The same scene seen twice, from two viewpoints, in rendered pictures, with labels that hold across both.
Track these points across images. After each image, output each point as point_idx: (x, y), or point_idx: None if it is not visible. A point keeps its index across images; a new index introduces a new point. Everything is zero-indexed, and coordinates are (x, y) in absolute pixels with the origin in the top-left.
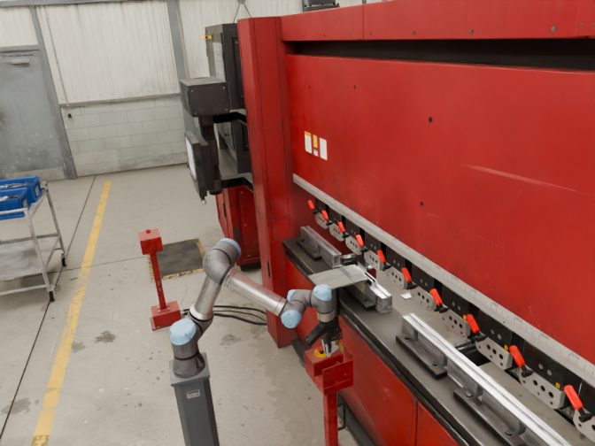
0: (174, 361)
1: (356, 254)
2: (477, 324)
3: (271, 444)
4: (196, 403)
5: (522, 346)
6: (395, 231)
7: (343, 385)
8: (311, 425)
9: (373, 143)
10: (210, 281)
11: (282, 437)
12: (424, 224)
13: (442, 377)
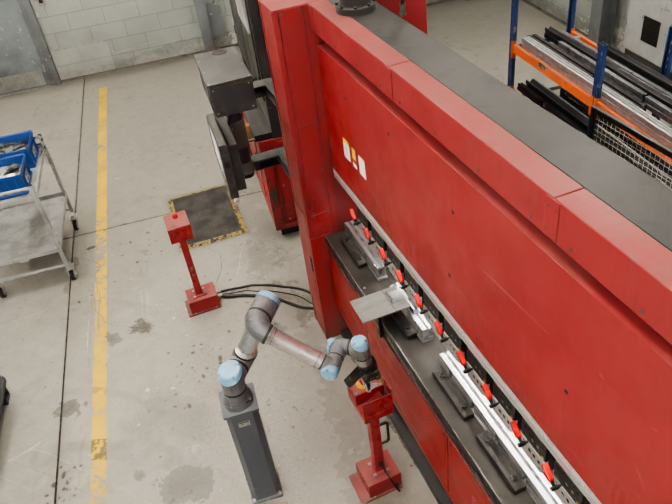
0: (225, 397)
1: None
2: None
3: (321, 447)
4: (247, 430)
5: None
6: (429, 283)
7: (383, 414)
8: (360, 427)
9: (407, 196)
10: None
11: (331, 440)
12: (452, 292)
13: (469, 418)
